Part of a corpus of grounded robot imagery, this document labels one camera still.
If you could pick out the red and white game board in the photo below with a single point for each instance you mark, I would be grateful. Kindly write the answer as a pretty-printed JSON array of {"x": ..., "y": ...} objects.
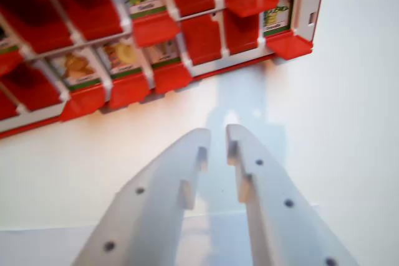
[{"x": 156, "y": 35}]

